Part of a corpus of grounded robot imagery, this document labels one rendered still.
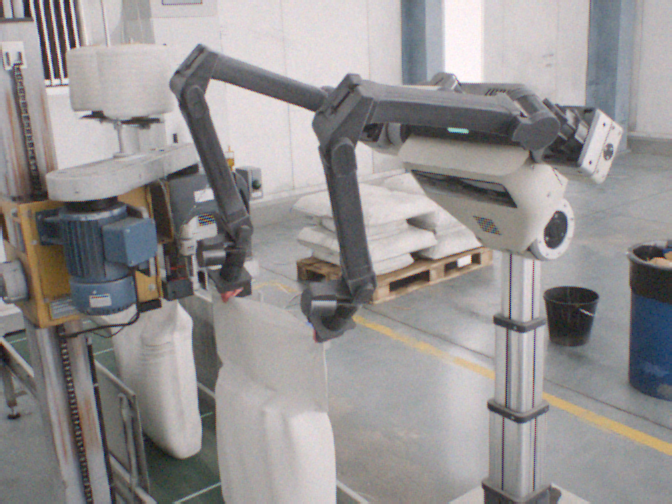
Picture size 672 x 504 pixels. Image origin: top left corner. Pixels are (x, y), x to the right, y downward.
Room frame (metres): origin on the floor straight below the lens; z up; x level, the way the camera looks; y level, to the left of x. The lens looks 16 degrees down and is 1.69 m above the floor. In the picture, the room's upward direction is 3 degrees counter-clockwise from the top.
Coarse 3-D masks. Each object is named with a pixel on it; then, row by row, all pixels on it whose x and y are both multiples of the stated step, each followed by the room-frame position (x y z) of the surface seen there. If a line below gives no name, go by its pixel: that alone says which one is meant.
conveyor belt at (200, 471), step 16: (16, 336) 3.31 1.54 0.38; (96, 336) 3.25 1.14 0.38; (96, 352) 3.06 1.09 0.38; (112, 352) 3.05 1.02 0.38; (32, 368) 2.93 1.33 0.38; (112, 368) 2.88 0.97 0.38; (208, 416) 2.42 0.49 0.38; (208, 432) 2.31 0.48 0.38; (144, 448) 2.22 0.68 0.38; (160, 448) 2.22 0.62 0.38; (208, 448) 2.20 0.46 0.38; (160, 464) 2.12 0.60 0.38; (176, 464) 2.11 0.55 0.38; (192, 464) 2.11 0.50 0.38; (208, 464) 2.10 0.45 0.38; (160, 480) 2.03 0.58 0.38; (176, 480) 2.02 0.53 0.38; (192, 480) 2.02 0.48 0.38; (208, 480) 2.01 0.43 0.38; (160, 496) 1.94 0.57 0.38; (176, 496) 1.94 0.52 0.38; (192, 496) 1.93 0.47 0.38; (208, 496) 1.93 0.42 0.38
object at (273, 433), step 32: (224, 320) 1.90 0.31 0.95; (256, 320) 1.73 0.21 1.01; (288, 320) 1.72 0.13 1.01; (224, 352) 1.92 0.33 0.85; (256, 352) 1.74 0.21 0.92; (288, 352) 1.66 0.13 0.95; (320, 352) 1.58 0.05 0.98; (224, 384) 1.80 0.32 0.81; (256, 384) 1.74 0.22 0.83; (288, 384) 1.67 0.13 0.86; (320, 384) 1.59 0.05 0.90; (224, 416) 1.78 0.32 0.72; (256, 416) 1.67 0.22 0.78; (288, 416) 1.60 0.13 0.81; (320, 416) 1.63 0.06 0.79; (224, 448) 1.79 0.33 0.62; (256, 448) 1.66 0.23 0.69; (288, 448) 1.59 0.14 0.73; (320, 448) 1.61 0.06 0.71; (224, 480) 1.82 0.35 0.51; (256, 480) 1.66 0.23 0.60; (288, 480) 1.58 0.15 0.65; (320, 480) 1.60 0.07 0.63
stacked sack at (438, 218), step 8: (440, 208) 4.99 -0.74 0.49; (416, 216) 5.00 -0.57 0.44; (424, 216) 4.95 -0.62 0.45; (432, 216) 4.90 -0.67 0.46; (440, 216) 4.87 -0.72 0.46; (448, 216) 4.91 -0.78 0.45; (416, 224) 5.00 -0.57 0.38; (424, 224) 4.94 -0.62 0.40; (432, 224) 4.88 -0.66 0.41; (440, 224) 4.87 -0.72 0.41
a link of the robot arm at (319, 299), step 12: (312, 288) 1.44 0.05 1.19; (324, 288) 1.45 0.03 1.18; (336, 288) 1.46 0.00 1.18; (348, 288) 1.47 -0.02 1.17; (360, 288) 1.42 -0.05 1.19; (372, 288) 1.43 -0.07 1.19; (300, 300) 1.48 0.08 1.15; (312, 300) 1.43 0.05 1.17; (324, 300) 1.44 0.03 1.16; (336, 300) 1.45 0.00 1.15; (360, 300) 1.43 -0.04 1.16; (312, 312) 1.43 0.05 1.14; (324, 312) 1.45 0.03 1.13
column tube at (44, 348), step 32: (0, 32) 1.78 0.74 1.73; (32, 32) 1.82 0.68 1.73; (0, 64) 1.77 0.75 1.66; (32, 64) 1.82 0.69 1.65; (0, 96) 1.77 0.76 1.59; (32, 96) 1.81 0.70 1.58; (0, 128) 1.76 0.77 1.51; (32, 128) 1.80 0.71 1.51; (0, 160) 1.80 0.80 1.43; (32, 192) 1.79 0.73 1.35; (32, 352) 1.82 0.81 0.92; (64, 384) 1.79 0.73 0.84; (64, 416) 1.78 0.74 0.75; (96, 416) 1.83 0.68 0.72; (64, 448) 1.77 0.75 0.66; (96, 448) 1.82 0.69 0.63; (64, 480) 1.76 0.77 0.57; (96, 480) 1.81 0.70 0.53
